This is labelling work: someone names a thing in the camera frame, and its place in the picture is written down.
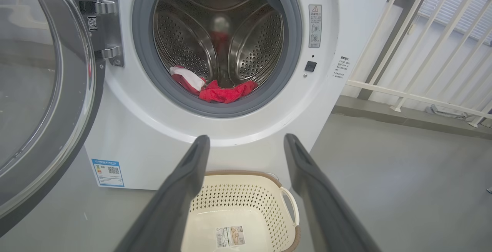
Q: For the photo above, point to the blue energy label sticker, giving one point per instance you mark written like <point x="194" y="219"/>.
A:
<point x="107" y="173"/>

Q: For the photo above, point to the cream perforated basket brown rim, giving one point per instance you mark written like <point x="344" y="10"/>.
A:
<point x="238" y="198"/>

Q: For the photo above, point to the black round glass washer door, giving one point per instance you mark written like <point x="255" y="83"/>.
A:
<point x="23" y="90"/>

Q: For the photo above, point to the perforated steel washer drum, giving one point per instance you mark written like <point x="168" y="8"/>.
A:
<point x="180" y="40"/>

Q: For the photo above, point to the grey rubber door gasket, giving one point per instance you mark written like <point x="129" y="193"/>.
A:
<point x="143" y="52"/>

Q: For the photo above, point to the grey warning sticker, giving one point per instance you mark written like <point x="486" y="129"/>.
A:
<point x="315" y="27"/>

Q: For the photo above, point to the white metal railing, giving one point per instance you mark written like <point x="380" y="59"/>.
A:
<point x="419" y="99"/>

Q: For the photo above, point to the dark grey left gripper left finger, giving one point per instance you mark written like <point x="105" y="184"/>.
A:
<point x="173" y="206"/>

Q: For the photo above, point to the white front-load washing machine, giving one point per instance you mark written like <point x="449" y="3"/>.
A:
<point x="134" y="129"/>

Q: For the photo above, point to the white printed product label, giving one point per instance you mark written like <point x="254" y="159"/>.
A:
<point x="230" y="236"/>

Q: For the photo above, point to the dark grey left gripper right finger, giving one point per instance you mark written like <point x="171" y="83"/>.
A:
<point x="319" y="206"/>

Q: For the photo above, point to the black square door latch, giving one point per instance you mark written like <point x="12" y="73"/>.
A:
<point x="310" y="66"/>

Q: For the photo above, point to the small QR code sticker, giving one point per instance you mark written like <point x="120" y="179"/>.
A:
<point x="92" y="23"/>

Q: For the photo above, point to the silver metal door hinge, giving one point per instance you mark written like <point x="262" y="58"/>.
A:
<point x="111" y="25"/>

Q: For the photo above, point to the red and white garment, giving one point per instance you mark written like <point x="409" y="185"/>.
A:
<point x="223" y="94"/>

